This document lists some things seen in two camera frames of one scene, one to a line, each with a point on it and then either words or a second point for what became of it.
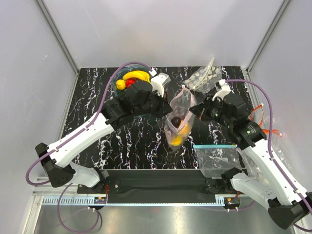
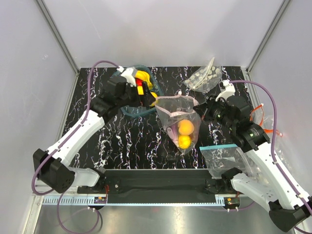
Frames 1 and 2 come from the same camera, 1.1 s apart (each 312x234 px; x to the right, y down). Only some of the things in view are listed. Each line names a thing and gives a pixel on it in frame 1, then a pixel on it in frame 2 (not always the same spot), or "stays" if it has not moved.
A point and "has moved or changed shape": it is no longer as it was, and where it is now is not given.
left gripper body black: [155, 106] → [131, 97]
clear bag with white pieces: [205, 78] stays
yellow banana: [137, 74] stays
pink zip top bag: [180, 118] has moved or changed shape
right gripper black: [199, 109] stays
